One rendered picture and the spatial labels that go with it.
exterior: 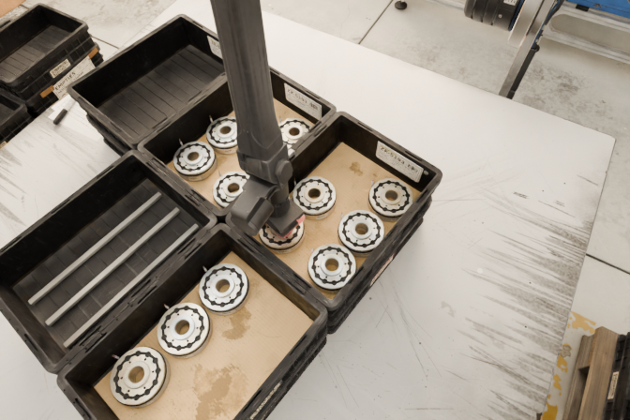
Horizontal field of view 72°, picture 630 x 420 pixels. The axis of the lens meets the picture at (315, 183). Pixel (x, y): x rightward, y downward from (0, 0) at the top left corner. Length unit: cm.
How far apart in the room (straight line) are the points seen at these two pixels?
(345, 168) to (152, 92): 61
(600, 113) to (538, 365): 179
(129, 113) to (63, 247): 41
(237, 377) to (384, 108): 89
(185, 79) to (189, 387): 84
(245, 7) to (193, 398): 70
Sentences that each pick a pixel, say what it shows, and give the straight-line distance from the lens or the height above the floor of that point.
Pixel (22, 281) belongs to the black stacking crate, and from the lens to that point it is 116.
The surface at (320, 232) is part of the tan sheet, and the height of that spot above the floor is 83.
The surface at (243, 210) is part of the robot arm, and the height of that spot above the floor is 108.
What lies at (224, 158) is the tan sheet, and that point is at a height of 83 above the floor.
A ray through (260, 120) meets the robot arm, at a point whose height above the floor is 123.
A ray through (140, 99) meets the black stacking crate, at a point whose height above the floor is 83.
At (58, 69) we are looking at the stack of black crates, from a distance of 210.
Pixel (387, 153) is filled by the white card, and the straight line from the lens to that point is 104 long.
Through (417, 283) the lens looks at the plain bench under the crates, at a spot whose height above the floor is 70.
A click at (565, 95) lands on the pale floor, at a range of 271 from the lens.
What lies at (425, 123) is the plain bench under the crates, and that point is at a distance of 138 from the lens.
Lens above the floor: 173
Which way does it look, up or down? 58 degrees down
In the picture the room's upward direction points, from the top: 2 degrees counter-clockwise
